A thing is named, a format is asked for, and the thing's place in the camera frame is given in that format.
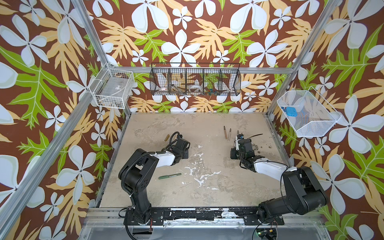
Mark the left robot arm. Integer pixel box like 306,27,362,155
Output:
118,132,191,224

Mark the white mesh basket right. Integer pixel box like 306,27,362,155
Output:
277,87,342,138

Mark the dark green pen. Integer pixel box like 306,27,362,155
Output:
158,173,182,180

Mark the black wire basket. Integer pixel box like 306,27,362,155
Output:
149,63,242,96

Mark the blue object in basket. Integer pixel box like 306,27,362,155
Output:
284,107,298,117

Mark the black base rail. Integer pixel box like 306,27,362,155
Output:
124,206,286,226

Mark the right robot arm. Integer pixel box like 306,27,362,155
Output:
230,135,329,223

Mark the white wire basket left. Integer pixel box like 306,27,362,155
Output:
90,68,135,109

